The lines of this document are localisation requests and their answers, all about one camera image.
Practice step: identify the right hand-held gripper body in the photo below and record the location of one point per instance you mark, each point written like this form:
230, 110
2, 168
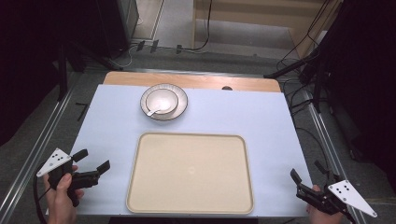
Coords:
350, 194

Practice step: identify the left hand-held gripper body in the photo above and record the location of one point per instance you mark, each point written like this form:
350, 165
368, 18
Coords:
55, 161

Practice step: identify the person's right hand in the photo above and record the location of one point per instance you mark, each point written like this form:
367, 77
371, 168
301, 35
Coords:
323, 217

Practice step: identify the person's left hand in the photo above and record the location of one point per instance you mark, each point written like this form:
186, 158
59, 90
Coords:
62, 205

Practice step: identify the light blue table mat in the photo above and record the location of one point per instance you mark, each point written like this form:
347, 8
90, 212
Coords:
267, 130

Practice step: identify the white spoon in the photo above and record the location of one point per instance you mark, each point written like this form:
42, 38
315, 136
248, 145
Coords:
153, 112

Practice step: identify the beige plastic tray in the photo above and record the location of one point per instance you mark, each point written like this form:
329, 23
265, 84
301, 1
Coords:
190, 174

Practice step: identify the white bowl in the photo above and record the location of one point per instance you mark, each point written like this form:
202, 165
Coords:
166, 99

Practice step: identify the black curtain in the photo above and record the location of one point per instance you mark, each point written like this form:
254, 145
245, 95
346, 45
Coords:
364, 77
28, 46

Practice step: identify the black stand leg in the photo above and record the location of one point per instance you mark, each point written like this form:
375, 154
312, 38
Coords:
99, 56
292, 67

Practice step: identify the white plate with dark rim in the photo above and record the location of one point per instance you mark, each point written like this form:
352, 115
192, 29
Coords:
182, 101

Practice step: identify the dark cabinet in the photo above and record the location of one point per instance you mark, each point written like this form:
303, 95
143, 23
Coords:
118, 21

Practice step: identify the metal floor rail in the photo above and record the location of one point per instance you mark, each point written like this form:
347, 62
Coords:
34, 152
327, 146

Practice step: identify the black angle bracket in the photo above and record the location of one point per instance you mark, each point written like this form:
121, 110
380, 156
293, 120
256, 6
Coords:
83, 109

